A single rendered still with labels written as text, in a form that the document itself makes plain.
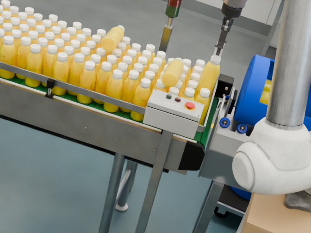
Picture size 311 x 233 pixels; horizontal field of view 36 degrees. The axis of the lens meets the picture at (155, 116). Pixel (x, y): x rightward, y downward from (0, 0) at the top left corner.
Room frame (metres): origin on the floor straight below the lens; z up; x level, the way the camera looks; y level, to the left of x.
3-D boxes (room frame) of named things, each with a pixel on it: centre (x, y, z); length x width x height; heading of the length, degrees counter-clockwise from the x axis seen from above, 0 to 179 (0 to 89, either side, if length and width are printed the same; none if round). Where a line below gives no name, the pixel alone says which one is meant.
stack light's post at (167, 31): (2.17, 0.05, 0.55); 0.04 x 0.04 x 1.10; 84
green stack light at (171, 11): (2.17, 0.05, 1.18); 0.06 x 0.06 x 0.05
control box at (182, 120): (1.51, -0.06, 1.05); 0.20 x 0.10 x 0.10; 84
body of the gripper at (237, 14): (1.75, -0.18, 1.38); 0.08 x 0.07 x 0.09; 174
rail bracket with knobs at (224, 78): (1.98, -0.27, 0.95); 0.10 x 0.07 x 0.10; 174
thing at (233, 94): (1.77, -0.30, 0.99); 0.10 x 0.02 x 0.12; 174
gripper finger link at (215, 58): (1.73, -0.17, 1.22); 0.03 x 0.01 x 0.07; 84
